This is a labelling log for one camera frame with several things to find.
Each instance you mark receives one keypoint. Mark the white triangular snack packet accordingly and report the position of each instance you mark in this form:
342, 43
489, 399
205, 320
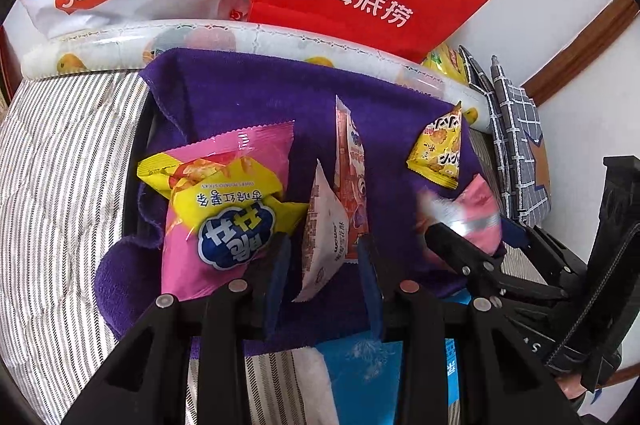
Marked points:
320, 230

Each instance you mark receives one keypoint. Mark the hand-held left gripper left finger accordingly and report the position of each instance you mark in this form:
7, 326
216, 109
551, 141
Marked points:
277, 285

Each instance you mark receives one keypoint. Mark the checked cloth with star patch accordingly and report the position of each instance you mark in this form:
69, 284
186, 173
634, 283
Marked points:
520, 140

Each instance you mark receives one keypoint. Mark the rolled fruit print mat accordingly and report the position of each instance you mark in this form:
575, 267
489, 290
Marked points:
125, 37

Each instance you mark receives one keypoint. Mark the yellow chip bag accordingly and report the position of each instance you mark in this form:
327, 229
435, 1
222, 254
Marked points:
442, 60

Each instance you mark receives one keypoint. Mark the pink packet with silver stripe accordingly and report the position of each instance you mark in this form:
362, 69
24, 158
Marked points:
480, 205

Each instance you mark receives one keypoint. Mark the blue tissue pack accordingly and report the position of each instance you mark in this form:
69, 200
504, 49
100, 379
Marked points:
360, 380

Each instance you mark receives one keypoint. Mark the small yellow snack packet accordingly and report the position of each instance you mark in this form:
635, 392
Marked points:
435, 150

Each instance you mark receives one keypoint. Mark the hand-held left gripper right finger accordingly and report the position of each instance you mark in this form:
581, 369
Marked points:
371, 295

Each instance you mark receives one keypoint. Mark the large pink yellow snack packet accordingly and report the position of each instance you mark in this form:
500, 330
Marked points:
225, 165

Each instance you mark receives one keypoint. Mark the striped grey mattress cover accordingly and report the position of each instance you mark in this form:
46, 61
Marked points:
65, 185

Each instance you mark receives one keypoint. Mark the long pink snack stick packet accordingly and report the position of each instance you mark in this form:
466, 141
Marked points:
350, 165

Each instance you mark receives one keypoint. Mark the purple towel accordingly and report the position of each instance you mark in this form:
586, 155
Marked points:
240, 90

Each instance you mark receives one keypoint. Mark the brown wooden door frame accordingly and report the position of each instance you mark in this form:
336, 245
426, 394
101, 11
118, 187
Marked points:
590, 45

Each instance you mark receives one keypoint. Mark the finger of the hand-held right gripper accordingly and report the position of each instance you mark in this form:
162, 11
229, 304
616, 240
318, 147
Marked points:
465, 260
515, 232

